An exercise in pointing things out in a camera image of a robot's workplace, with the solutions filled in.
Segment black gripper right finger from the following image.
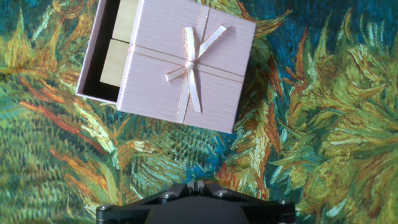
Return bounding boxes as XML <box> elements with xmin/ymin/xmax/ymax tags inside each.
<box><xmin>195</xmin><ymin>182</ymin><xmax>296</xmax><ymax>224</ymax></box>

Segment beige cardboard insert block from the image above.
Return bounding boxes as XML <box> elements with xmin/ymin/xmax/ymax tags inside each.
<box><xmin>111</xmin><ymin>0</ymin><xmax>140</xmax><ymax>44</ymax></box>
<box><xmin>99</xmin><ymin>39</ymin><xmax>131</xmax><ymax>88</ymax></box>

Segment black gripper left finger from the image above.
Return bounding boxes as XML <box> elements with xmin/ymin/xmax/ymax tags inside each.
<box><xmin>95</xmin><ymin>182</ymin><xmax>197</xmax><ymax>224</ymax></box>

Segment pink inner gift box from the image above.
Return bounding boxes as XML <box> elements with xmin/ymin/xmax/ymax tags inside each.
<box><xmin>75</xmin><ymin>0</ymin><xmax>144</xmax><ymax>105</ymax></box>

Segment sunflower painting print cloth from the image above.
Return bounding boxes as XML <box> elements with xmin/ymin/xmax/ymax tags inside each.
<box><xmin>0</xmin><ymin>0</ymin><xmax>398</xmax><ymax>224</ymax></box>

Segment pink casing with bow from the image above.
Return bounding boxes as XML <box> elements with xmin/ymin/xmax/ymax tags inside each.
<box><xmin>116</xmin><ymin>0</ymin><xmax>258</xmax><ymax>134</ymax></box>

